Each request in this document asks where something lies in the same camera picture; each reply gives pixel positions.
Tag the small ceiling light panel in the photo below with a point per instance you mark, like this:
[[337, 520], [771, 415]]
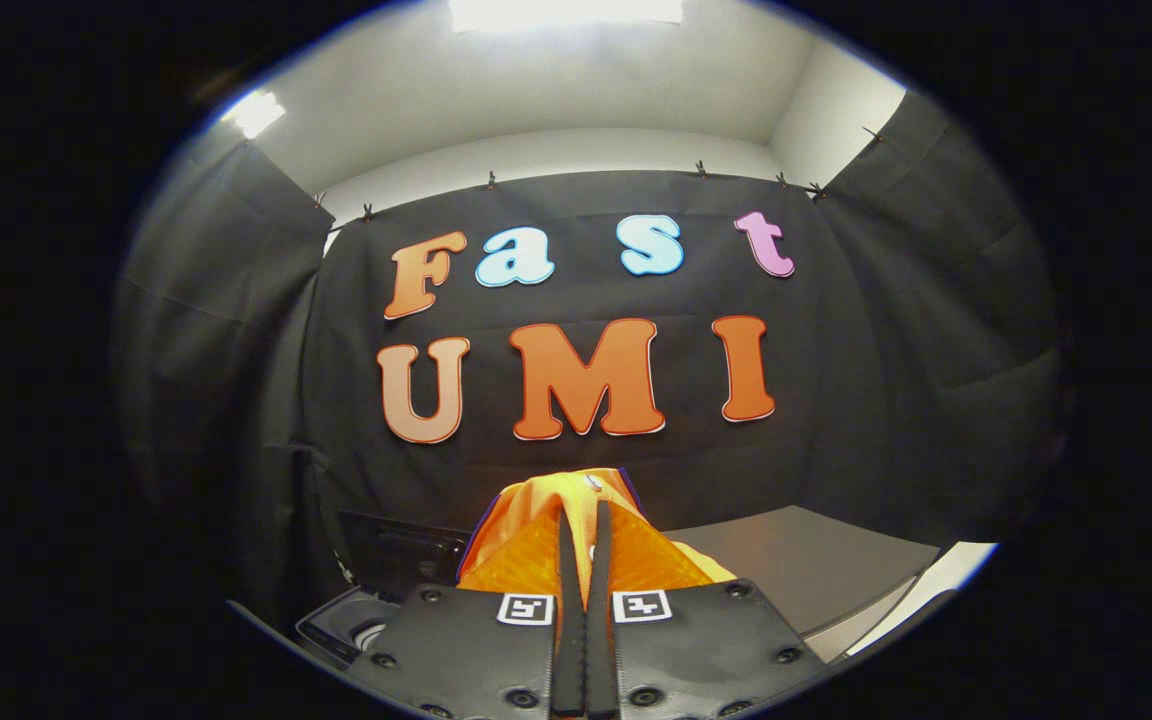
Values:
[[254, 113]]

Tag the yellow polo shirt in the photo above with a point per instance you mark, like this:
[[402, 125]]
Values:
[[556, 490]]

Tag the dark washing machine lid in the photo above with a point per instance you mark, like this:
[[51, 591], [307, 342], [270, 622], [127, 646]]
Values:
[[406, 550]]

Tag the black backdrop cloth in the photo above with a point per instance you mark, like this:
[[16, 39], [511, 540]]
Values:
[[836, 450]]

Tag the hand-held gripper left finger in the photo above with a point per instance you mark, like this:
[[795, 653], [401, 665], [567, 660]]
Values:
[[569, 620]]

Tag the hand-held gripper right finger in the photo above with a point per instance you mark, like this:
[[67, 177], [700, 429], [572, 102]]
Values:
[[600, 620]]

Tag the large ceiling light panel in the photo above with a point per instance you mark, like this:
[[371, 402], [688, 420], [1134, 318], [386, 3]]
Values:
[[566, 12]]

